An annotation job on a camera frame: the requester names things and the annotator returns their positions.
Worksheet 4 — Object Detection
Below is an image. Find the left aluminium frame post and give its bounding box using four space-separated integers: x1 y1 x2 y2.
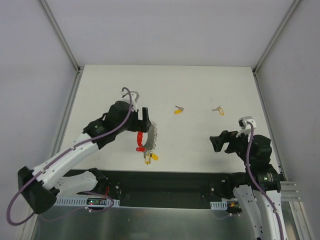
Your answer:
37 0 82 74

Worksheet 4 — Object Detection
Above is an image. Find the aluminium frame post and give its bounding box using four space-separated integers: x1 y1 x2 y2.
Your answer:
252 0 303 76
37 0 82 74

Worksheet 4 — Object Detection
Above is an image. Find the right white cable duct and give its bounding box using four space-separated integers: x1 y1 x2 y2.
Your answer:
210 200 228 211

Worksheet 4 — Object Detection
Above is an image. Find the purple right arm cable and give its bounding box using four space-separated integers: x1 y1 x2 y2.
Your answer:
212 121 286 240

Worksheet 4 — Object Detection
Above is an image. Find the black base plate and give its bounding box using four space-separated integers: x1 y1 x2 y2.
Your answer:
93 170 248 209

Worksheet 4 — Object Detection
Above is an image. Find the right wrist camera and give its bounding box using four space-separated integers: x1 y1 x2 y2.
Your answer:
236 116 257 138

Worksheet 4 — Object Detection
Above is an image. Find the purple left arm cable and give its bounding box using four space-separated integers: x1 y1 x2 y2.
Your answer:
6 86 135 226

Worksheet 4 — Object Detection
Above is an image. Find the right aluminium frame post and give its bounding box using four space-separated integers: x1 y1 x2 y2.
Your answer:
252 0 303 76

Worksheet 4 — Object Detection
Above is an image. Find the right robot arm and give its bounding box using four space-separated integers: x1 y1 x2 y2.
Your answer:
209 130 288 240

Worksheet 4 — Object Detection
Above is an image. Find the left white cable duct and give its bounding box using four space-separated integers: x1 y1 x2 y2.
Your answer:
54 196 120 208

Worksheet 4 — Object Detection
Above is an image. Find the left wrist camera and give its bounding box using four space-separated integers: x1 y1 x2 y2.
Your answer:
120 87 140 112

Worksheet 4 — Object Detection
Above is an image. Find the key with yellow tag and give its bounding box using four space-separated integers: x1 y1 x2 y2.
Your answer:
174 105 184 115
212 106 225 116

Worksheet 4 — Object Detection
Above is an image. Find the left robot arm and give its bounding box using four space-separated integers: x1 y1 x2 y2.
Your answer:
17 100 152 215

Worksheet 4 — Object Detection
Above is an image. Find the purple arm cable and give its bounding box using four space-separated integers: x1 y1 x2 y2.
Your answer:
6 86 135 226
212 121 286 240

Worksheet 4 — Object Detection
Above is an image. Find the white cable duct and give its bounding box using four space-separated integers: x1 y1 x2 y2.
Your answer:
54 196 120 208
210 200 228 211

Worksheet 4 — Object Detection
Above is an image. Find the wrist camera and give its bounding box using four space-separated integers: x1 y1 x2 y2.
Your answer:
120 87 140 112
236 116 257 138

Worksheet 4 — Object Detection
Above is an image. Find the red grey carabiner keyring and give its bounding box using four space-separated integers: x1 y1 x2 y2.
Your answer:
136 121 159 165

